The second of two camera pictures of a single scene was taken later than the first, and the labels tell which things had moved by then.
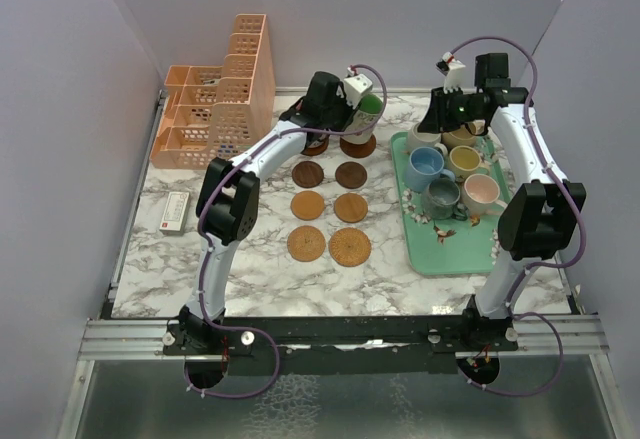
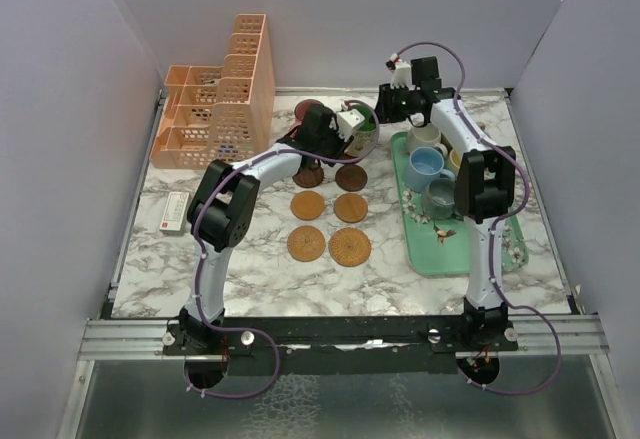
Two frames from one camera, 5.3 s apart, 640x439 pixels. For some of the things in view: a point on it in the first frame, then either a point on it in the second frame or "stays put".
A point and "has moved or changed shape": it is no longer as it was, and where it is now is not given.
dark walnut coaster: [351, 175] stays put
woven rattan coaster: [306, 243] stays put
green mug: [363, 118] has moved or changed shape
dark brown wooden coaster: [308, 174] stays put
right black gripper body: [454, 108] to [396, 104]
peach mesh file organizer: [219, 112] stays put
